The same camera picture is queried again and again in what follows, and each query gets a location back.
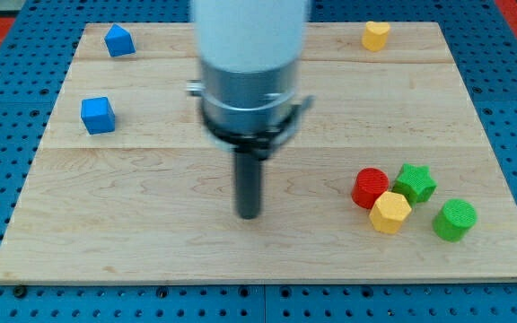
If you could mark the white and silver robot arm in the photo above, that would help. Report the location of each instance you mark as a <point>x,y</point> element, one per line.
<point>249,52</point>

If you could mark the blue cube block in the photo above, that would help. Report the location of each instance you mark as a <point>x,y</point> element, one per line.
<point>97,115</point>

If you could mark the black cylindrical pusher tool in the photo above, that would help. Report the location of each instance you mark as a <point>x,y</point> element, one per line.
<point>248,185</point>

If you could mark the red cylinder block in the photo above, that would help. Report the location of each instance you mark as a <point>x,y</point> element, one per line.
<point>370,184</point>

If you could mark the light wooden board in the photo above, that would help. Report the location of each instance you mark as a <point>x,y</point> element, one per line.
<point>151,202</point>

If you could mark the yellow hexagon block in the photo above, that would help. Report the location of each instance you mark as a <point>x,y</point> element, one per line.
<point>389,212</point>

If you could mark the green star block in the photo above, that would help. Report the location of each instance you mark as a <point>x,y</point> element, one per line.
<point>414,183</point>

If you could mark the yellow heart block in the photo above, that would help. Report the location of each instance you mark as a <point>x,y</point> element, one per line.
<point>375,35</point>

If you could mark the blue pentagon prism block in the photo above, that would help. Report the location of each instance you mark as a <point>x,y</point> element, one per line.
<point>119,41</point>

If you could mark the green cylinder block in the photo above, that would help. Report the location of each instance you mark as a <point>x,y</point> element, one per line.
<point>454,220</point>

